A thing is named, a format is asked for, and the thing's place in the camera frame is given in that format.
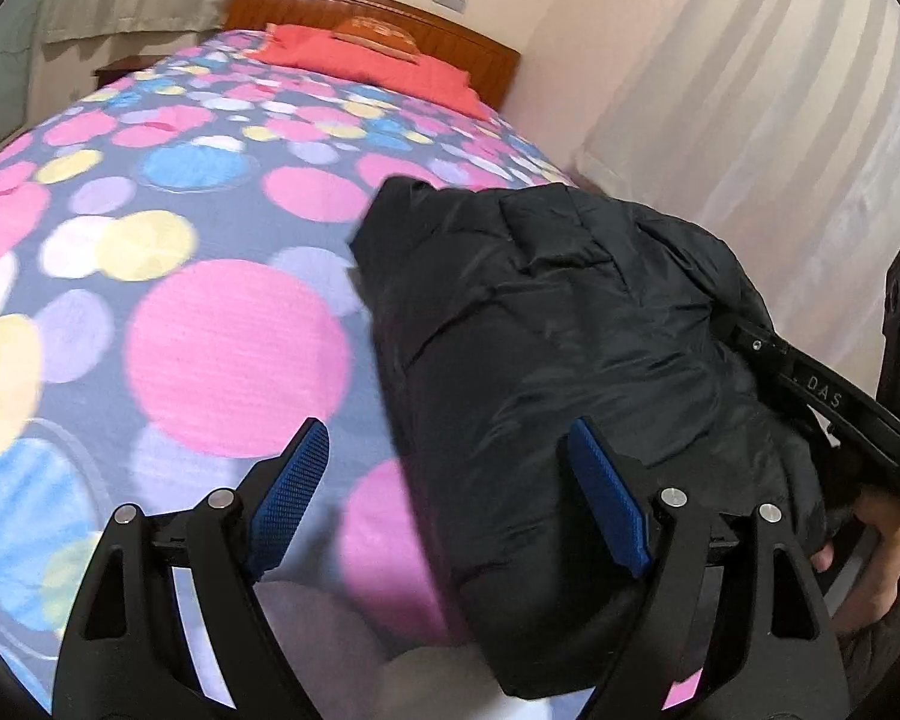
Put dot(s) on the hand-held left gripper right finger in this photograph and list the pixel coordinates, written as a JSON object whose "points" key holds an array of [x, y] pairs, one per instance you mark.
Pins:
{"points": [[607, 496]]}

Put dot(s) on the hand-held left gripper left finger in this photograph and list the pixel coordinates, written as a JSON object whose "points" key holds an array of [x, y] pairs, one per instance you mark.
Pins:
{"points": [[292, 487]]}

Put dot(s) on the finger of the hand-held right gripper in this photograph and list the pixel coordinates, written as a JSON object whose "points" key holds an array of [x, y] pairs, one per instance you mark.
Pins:
{"points": [[756, 345]]}

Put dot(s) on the black puffer jacket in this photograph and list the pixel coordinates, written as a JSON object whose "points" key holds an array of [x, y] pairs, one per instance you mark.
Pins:
{"points": [[555, 345]]}

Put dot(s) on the person's right forearm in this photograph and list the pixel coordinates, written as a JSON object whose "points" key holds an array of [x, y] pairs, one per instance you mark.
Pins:
{"points": [[889, 637]]}

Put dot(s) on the person's right hand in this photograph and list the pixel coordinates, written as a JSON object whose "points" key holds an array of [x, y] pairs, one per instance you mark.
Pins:
{"points": [[874, 540]]}

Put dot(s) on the polka dot bedspread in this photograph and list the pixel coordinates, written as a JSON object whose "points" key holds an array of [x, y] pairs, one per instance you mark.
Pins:
{"points": [[217, 345]]}

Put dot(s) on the white sheer curtain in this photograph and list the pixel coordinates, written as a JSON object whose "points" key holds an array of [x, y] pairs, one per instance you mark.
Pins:
{"points": [[735, 105]]}

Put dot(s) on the wooden headboard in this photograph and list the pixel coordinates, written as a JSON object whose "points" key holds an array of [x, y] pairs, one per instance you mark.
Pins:
{"points": [[465, 45]]}

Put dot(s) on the red pillow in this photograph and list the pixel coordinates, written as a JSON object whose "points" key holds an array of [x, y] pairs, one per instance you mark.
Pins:
{"points": [[367, 60]]}

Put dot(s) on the wooden nightstand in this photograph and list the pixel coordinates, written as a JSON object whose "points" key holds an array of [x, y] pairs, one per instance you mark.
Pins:
{"points": [[124, 71]]}

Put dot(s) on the orange patterned pillow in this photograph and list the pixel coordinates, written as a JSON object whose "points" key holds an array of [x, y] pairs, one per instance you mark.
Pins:
{"points": [[375, 36]]}

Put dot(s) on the frosted glass wardrobe door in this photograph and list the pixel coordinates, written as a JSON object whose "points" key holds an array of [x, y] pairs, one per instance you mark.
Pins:
{"points": [[4, 52]]}

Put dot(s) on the wall switch panel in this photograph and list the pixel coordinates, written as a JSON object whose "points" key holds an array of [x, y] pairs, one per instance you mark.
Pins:
{"points": [[449, 1]]}

